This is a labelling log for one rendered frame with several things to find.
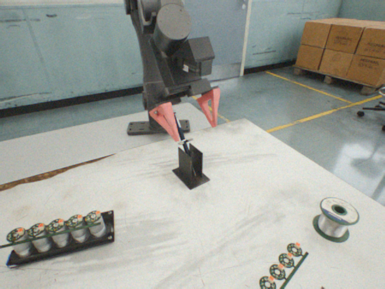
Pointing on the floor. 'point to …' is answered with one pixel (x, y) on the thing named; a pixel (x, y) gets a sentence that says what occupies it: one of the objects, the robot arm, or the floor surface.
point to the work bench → (197, 219)
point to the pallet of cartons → (344, 52)
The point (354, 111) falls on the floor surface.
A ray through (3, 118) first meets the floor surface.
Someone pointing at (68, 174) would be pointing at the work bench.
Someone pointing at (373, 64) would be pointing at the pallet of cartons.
